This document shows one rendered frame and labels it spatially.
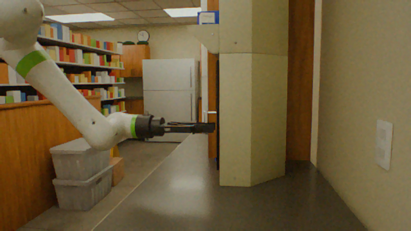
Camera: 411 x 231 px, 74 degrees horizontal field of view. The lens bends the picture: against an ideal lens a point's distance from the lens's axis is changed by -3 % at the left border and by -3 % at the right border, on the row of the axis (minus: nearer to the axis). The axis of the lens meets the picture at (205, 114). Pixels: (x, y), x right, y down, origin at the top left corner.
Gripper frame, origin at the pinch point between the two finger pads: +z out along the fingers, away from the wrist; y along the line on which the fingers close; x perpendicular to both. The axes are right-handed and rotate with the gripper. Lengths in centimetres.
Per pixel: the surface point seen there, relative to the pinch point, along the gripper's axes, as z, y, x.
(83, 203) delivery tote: -149, 150, 106
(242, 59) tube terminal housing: 13.5, -5.1, -24.4
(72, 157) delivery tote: -156, 148, 57
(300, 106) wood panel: 40, 32, -5
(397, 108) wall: 49, -35, -11
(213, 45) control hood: 3.6, -5.2, -29.1
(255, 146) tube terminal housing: 18.4, -3.3, 6.2
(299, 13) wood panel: 39, 32, -48
